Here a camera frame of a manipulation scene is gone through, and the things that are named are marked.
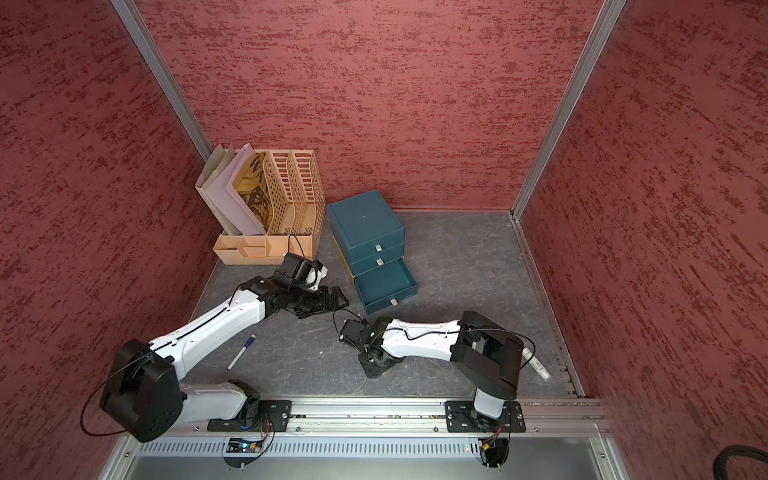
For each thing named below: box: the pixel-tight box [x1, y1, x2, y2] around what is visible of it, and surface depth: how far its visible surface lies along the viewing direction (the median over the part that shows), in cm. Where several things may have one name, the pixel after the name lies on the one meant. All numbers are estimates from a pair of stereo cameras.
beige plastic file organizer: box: [213, 150, 326, 265], surface depth 106 cm
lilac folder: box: [205, 143, 267, 235], surface depth 95 cm
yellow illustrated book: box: [233, 151, 274, 234], surface depth 102 cm
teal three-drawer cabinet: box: [327, 190, 419, 315], surface depth 92 cm
